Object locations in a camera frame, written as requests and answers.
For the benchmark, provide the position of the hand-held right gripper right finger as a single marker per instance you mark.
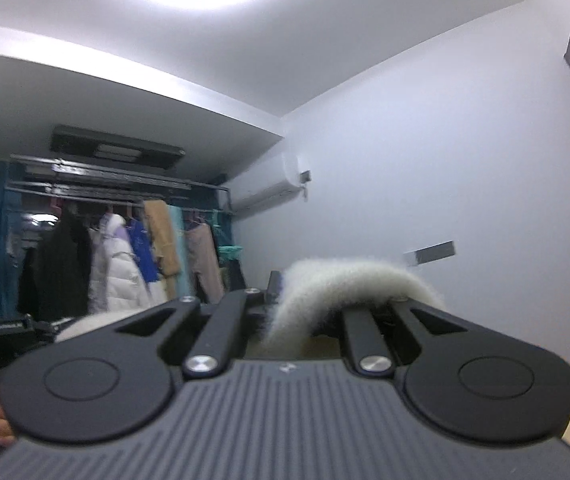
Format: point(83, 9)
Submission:
point(365, 335)

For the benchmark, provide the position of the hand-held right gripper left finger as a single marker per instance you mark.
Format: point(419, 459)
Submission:
point(272, 292)

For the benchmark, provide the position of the white fluffy garment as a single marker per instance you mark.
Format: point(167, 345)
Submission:
point(345, 280)

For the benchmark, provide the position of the metal clothes rack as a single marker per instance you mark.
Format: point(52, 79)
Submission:
point(115, 180)

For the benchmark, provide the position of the green hanging garment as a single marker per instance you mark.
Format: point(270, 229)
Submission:
point(227, 250)

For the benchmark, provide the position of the beige hanging pants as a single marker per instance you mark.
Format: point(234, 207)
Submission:
point(205, 260)

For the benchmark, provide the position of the black hanging coat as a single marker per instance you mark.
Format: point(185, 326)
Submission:
point(60, 265)

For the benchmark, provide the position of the teal hanging garment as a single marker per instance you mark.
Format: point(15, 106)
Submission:
point(181, 260)

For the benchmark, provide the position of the white air conditioner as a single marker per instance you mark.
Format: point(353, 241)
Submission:
point(265, 185)

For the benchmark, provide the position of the tan hanging coat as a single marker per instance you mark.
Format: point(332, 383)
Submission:
point(162, 240)

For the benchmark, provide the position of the white puffer jacket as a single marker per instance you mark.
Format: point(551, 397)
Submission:
point(117, 270)

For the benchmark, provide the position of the blue hanging garment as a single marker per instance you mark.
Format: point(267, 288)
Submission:
point(142, 252)

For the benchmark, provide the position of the dark ceiling drying unit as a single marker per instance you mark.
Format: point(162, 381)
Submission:
point(115, 147)

